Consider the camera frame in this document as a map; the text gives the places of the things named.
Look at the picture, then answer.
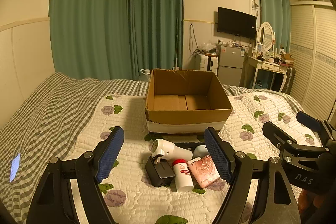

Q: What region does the pink patterned case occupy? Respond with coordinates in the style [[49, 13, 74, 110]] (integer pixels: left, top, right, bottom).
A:
[[188, 154, 221, 188]]

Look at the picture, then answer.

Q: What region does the small white box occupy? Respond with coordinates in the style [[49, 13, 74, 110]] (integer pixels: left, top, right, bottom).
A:
[[193, 145, 209, 159]]

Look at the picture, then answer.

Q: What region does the white handheld hair dryer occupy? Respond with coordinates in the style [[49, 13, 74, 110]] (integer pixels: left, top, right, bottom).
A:
[[151, 139, 193, 161]]

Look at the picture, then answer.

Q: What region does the dark wall cable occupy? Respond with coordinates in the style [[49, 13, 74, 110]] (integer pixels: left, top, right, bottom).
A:
[[189, 24, 200, 55]]

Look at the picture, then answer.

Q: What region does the white dressing table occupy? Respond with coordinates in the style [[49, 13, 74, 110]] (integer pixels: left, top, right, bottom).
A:
[[243, 52, 289, 93]]

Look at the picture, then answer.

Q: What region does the person's right hand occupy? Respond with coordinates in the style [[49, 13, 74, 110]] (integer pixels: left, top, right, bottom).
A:
[[299, 189, 319, 210]]

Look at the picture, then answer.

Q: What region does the white bottle with red cap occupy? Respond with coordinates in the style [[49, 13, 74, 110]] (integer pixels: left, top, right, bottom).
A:
[[172, 159, 194, 192]]

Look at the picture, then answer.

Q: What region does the small silver fridge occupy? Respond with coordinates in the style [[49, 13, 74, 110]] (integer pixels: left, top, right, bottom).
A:
[[217, 45, 246, 86]]

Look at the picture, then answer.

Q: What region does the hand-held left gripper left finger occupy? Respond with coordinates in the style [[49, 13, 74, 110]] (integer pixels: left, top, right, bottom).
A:
[[26, 126, 125, 224]]

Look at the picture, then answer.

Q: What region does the black wall television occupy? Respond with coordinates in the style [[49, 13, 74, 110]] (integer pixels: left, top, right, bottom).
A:
[[217, 7, 257, 40]]

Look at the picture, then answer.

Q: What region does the dark suitcase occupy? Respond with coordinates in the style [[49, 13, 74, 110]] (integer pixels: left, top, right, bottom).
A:
[[282, 67, 296, 94]]

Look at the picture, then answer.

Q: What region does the white louvred wardrobe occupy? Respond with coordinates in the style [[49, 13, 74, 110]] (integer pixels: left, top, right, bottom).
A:
[[289, 1, 336, 114]]

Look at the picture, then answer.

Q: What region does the clear water jug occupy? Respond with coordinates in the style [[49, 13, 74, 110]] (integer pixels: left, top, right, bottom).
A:
[[136, 69, 153, 81]]

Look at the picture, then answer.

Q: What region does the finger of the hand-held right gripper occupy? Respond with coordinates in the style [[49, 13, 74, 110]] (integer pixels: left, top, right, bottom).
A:
[[262, 122, 328, 155], [297, 111, 336, 148]]

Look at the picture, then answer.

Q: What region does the white oval vanity mirror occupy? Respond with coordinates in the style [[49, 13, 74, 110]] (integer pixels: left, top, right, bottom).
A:
[[257, 21, 274, 52]]

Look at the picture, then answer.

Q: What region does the white floral quilted blanket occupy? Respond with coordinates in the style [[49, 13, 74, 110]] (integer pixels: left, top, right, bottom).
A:
[[70, 91, 331, 224]]

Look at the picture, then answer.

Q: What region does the clear plastic bag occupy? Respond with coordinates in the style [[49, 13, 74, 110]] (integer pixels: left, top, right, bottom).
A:
[[199, 42, 218, 54]]

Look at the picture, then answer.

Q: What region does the white ribbed suitcase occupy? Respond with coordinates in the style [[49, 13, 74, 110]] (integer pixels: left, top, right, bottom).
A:
[[197, 53, 219, 73]]

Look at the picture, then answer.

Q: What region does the smartphone with lit screen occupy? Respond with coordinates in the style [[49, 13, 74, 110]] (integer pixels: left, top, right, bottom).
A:
[[10, 153, 21, 183]]

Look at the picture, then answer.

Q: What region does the green curtain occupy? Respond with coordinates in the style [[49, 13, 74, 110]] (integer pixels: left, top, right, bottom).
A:
[[127, 0, 184, 77], [49, 0, 130, 81], [257, 0, 292, 54]]

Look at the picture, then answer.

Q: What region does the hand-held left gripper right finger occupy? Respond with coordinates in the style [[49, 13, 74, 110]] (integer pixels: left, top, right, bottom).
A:
[[203, 127, 301, 224]]

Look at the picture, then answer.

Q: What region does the black power adapter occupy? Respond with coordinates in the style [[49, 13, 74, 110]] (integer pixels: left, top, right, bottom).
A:
[[145, 157, 176, 187]]

